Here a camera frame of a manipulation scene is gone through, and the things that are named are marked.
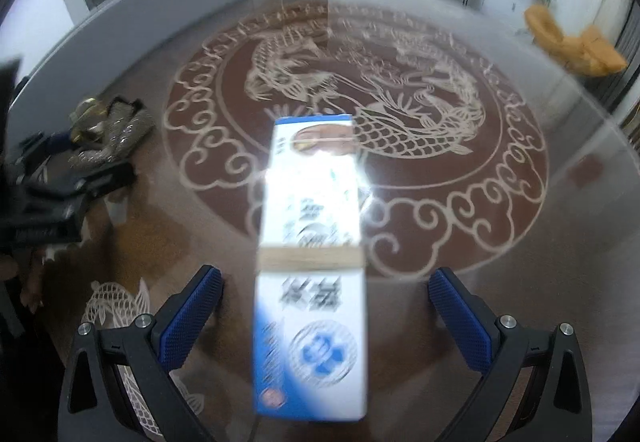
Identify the orange lounge chair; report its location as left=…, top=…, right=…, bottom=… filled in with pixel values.
left=524, top=5, right=628, bottom=77

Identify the grey partition board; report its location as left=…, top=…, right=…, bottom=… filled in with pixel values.
left=6, top=0, right=240, bottom=144

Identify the blue white carton box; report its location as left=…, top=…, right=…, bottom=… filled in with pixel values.
left=253, top=114, right=368, bottom=422

